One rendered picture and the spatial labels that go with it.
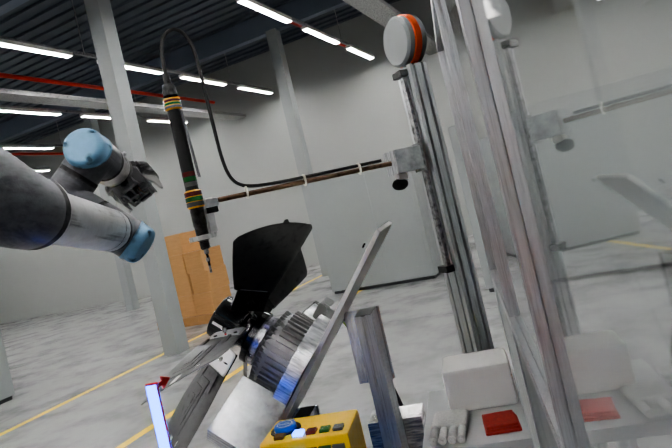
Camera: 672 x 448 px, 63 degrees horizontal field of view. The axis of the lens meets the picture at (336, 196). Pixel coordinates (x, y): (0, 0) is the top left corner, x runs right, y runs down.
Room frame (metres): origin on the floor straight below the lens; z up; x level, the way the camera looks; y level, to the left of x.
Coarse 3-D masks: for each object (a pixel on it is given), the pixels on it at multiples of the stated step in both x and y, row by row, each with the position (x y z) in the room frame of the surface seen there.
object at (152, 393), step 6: (150, 390) 1.04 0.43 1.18; (156, 390) 1.04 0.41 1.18; (150, 396) 1.05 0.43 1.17; (156, 396) 1.04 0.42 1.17; (150, 402) 1.05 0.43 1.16; (156, 402) 1.04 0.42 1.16; (150, 408) 1.05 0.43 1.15; (156, 408) 1.04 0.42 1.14; (156, 414) 1.04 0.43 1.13; (162, 414) 1.04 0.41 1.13; (156, 420) 1.05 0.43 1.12; (162, 420) 1.04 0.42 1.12; (156, 426) 1.05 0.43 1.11; (162, 426) 1.04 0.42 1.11; (156, 432) 1.05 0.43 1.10; (162, 432) 1.04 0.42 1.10; (162, 438) 1.04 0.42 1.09; (162, 444) 1.05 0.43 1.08; (168, 444) 1.04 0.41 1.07
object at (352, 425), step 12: (300, 420) 1.01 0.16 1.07; (312, 420) 1.00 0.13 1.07; (324, 420) 0.99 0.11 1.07; (336, 420) 0.97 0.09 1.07; (348, 420) 0.96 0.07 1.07; (288, 432) 0.96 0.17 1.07; (336, 432) 0.92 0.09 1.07; (348, 432) 0.92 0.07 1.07; (360, 432) 0.99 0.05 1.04; (264, 444) 0.94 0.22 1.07; (276, 444) 0.94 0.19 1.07; (288, 444) 0.93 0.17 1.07; (300, 444) 0.93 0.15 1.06; (312, 444) 0.92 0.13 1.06; (324, 444) 0.92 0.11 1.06; (348, 444) 0.91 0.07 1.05; (360, 444) 0.97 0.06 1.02
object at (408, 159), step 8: (416, 144) 1.63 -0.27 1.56; (392, 152) 1.59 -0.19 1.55; (400, 152) 1.59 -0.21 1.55; (408, 152) 1.60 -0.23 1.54; (416, 152) 1.61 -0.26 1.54; (384, 160) 1.64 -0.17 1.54; (392, 160) 1.60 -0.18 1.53; (400, 160) 1.59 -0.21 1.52; (408, 160) 1.60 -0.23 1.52; (416, 160) 1.61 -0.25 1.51; (424, 160) 1.63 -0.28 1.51; (392, 168) 1.61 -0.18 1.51; (400, 168) 1.58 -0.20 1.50; (408, 168) 1.60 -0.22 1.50; (416, 168) 1.61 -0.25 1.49; (424, 168) 1.63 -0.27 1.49
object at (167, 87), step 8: (168, 80) 1.38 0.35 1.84; (168, 88) 1.37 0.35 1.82; (168, 96) 1.41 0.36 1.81; (200, 208) 1.38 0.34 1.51; (192, 216) 1.38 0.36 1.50; (200, 216) 1.37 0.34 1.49; (200, 224) 1.37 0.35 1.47; (200, 232) 1.37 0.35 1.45; (208, 232) 1.39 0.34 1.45; (208, 240) 1.39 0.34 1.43; (208, 248) 1.38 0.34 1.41
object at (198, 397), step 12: (204, 372) 1.47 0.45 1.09; (216, 372) 1.44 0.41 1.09; (192, 384) 1.49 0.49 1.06; (204, 384) 1.45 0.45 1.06; (216, 384) 1.42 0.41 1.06; (192, 396) 1.45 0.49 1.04; (204, 396) 1.42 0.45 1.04; (180, 408) 1.48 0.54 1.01; (192, 408) 1.43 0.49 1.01; (204, 408) 1.40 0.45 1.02; (180, 420) 1.44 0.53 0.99; (192, 420) 1.40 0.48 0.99; (180, 432) 1.41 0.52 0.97; (192, 432) 1.37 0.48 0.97; (180, 444) 1.37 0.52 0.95
